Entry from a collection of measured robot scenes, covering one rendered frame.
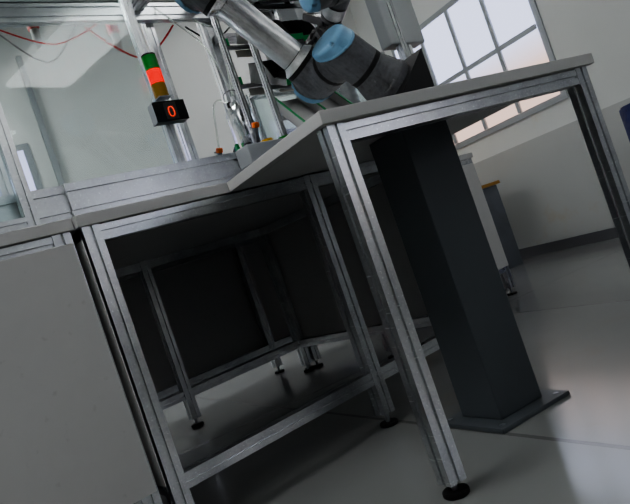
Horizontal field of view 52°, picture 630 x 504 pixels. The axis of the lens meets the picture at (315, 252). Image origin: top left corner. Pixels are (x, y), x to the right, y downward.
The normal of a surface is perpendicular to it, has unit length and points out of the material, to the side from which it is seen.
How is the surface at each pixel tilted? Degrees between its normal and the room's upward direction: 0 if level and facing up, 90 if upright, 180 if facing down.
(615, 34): 90
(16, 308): 90
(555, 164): 90
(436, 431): 90
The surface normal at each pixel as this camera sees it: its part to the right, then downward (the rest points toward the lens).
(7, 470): 0.59, -0.22
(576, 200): -0.83, 0.28
